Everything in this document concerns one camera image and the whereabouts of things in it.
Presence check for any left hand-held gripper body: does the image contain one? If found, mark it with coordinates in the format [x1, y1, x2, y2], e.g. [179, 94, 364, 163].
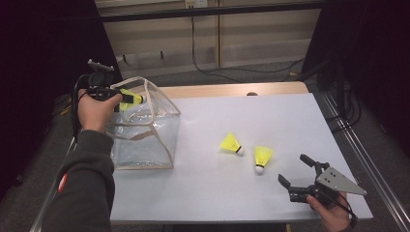
[86, 58, 125, 103]

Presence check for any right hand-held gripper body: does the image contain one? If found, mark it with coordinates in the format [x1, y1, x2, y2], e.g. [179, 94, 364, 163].
[288, 161, 368, 205]

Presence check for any yellow shuttlecock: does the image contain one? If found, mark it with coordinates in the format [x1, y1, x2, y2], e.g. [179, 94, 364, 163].
[253, 145, 275, 176]
[119, 88, 147, 112]
[220, 131, 246, 158]

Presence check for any clear plastic bag beige trim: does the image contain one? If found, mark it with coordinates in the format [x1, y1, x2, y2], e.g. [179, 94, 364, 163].
[105, 75, 182, 171]

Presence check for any person's left hand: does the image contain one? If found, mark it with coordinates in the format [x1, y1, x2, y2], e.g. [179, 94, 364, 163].
[76, 89, 124, 134]

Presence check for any person's right hand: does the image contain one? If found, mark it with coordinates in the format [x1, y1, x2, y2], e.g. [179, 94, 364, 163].
[306, 191, 352, 232]

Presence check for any dark curtain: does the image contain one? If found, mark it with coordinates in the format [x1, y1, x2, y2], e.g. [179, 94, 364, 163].
[303, 0, 410, 156]
[0, 0, 124, 201]

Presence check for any white table mat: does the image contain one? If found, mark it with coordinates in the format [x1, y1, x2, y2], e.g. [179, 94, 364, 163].
[109, 93, 374, 223]

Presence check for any wooden table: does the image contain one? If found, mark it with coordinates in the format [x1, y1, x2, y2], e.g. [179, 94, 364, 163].
[132, 81, 309, 101]

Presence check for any black horizontal bar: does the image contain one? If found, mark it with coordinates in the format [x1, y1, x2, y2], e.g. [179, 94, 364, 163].
[100, 0, 327, 23]

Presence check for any beige wooden cabinet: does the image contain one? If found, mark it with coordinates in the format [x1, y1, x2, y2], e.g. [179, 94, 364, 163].
[96, 0, 323, 79]

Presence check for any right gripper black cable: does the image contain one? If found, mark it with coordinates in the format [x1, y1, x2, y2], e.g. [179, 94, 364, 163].
[326, 192, 358, 230]

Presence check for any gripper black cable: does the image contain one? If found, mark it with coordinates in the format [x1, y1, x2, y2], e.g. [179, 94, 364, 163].
[71, 73, 95, 143]
[326, 192, 358, 230]

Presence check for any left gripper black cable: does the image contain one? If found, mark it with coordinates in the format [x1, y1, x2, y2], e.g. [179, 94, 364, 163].
[71, 73, 95, 143]

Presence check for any metal floor rail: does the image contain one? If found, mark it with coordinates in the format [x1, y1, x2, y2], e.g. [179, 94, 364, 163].
[30, 136, 78, 232]
[318, 91, 410, 231]

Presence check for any bundle of black cables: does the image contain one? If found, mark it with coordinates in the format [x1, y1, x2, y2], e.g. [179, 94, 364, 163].
[325, 80, 363, 133]

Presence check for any black floor cable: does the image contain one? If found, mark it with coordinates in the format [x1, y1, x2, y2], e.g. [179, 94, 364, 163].
[190, 15, 306, 83]

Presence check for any white wall socket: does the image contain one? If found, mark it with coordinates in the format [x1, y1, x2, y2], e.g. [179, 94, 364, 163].
[185, 0, 209, 9]

